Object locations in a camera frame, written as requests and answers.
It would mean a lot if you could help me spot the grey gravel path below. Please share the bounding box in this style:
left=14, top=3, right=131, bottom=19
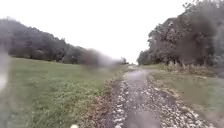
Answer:
left=95, top=65, right=218, bottom=128

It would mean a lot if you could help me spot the green grass field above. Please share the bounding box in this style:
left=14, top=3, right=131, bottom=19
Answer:
left=0, top=55, right=132, bottom=128

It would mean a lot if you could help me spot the dark wood of trees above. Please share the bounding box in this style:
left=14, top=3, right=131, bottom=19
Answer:
left=0, top=17, right=130, bottom=66

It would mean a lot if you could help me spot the row of tall trees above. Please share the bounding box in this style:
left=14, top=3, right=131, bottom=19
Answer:
left=136, top=0, right=224, bottom=78

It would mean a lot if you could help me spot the green grass verge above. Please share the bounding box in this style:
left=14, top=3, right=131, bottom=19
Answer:
left=139, top=63, right=224, bottom=128

